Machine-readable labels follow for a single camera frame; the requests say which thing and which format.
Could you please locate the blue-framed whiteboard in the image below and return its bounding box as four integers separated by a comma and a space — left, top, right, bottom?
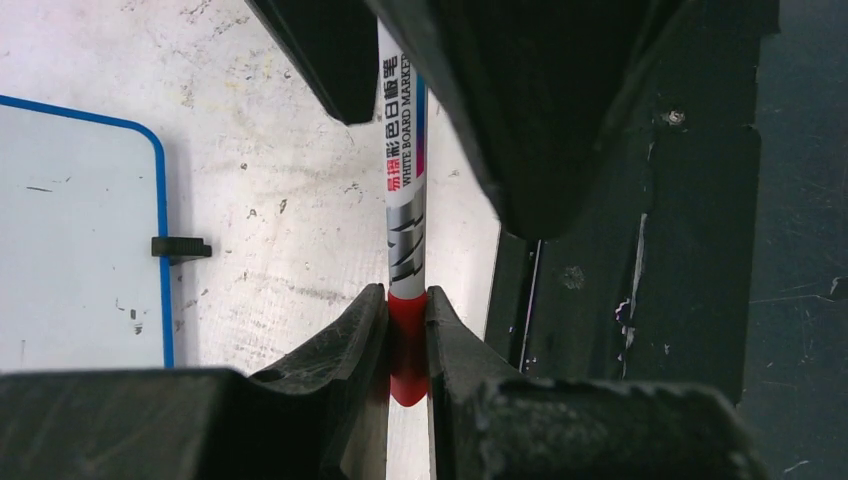
1, 96, 175, 374

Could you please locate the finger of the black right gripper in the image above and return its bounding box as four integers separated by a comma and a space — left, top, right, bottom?
248, 0, 378, 126
370, 1, 689, 239

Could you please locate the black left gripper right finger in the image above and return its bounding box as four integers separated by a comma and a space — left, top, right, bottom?
425, 286, 768, 479

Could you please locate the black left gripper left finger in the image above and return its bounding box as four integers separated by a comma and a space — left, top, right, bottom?
1, 284, 389, 479

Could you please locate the red marker cap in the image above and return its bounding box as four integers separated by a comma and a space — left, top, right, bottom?
387, 293, 429, 407

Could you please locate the black right whiteboard foot clip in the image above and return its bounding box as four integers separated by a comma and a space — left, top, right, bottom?
150, 236, 213, 266

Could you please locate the red whiteboard marker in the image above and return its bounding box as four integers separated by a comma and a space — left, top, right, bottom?
377, 23, 428, 300

